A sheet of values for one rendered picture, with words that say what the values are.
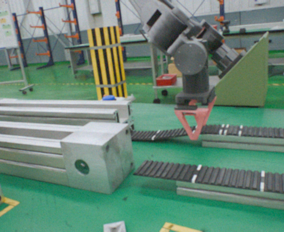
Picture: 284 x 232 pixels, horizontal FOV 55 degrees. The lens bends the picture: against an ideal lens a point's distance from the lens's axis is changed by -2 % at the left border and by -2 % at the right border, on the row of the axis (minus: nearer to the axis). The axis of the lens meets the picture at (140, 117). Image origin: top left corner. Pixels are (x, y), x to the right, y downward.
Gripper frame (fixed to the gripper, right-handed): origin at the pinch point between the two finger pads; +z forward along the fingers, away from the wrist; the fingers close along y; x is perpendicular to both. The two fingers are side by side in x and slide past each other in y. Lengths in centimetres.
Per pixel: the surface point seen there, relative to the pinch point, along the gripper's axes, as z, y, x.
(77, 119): -2.8, 4.2, -30.0
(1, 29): -54, -345, -469
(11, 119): -2, 5, -55
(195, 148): 3.3, 3.4, 0.2
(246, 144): 2.1, 1.9, 10.6
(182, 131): 0.7, -0.1, -3.8
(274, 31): 5, -442, 23
